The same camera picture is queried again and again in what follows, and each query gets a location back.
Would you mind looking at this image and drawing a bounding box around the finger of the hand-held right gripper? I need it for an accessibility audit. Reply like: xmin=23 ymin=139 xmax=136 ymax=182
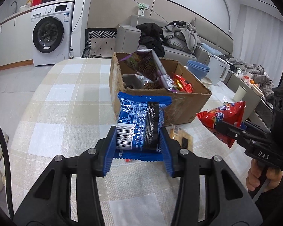
xmin=215 ymin=120 xmax=253 ymax=144
xmin=242 ymin=120 xmax=272 ymax=137

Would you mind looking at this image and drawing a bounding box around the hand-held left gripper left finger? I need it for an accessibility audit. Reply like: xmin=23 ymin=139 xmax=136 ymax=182
xmin=13 ymin=126 xmax=118 ymax=226

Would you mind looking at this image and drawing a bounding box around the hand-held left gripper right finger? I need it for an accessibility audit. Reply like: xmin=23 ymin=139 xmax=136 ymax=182
xmin=159 ymin=127 xmax=265 ymax=226

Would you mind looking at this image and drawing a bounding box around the clear bread packet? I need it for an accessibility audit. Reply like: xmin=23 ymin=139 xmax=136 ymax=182
xmin=168 ymin=124 xmax=194 ymax=150

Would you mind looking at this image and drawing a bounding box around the red snack bag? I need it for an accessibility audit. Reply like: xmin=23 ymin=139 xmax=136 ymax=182
xmin=196 ymin=101 xmax=246 ymax=149

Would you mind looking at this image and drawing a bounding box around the brown cardboard box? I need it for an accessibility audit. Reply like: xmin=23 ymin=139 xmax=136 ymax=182
xmin=109 ymin=52 xmax=212 ymax=126

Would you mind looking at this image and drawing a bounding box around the blue snack packet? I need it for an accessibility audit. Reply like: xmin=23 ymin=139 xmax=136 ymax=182
xmin=115 ymin=92 xmax=172 ymax=162

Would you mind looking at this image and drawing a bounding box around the person's right hand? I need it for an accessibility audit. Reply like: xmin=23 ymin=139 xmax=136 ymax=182
xmin=246 ymin=159 xmax=283 ymax=192

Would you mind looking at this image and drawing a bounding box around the white cup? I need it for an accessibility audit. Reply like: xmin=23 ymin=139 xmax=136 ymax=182
xmin=233 ymin=86 xmax=247 ymax=102

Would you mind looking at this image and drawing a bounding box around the grey clothes pile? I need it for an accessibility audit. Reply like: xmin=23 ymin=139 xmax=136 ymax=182
xmin=223 ymin=54 xmax=275 ymax=97

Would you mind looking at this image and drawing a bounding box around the white electric kettle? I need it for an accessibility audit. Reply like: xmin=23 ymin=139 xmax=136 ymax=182
xmin=207 ymin=54 xmax=230 ymax=86

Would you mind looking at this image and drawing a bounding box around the blue bowl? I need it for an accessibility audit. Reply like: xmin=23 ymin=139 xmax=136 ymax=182
xmin=187 ymin=60 xmax=210 ymax=72
xmin=188 ymin=67 xmax=210 ymax=80

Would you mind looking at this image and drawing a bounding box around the red candy packet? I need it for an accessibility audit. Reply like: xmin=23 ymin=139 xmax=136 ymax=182
xmin=172 ymin=73 xmax=194 ymax=93

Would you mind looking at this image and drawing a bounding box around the silver snack packet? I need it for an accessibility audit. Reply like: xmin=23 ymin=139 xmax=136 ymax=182
xmin=122 ymin=74 xmax=156 ymax=90

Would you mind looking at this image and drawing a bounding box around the light blue pillow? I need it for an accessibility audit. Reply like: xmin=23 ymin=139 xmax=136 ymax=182
xmin=201 ymin=43 xmax=221 ymax=56

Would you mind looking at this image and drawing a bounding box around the purple snack bag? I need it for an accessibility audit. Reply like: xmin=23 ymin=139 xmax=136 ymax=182
xmin=119 ymin=49 xmax=175 ymax=91

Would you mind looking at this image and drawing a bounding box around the grey jacket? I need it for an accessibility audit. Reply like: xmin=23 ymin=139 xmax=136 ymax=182
xmin=162 ymin=21 xmax=202 ymax=54

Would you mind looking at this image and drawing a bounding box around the white washing machine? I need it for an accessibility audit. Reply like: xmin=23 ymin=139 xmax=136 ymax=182
xmin=30 ymin=2 xmax=75 ymax=67

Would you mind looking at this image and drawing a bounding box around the black jacket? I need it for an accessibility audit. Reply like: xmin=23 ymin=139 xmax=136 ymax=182
xmin=136 ymin=23 xmax=166 ymax=57

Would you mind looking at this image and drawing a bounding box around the grey sofa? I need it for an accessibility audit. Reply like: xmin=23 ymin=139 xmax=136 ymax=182
xmin=115 ymin=14 xmax=234 ymax=64

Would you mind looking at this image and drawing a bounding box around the white kitchen counter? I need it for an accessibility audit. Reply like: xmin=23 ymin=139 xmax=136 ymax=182
xmin=0 ymin=3 xmax=35 ymax=71

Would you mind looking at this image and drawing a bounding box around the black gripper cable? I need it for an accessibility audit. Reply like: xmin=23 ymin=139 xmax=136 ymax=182
xmin=0 ymin=112 xmax=15 ymax=218

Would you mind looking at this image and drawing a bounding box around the wall power strip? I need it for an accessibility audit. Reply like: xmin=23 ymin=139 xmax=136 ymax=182
xmin=137 ymin=2 xmax=150 ymax=17

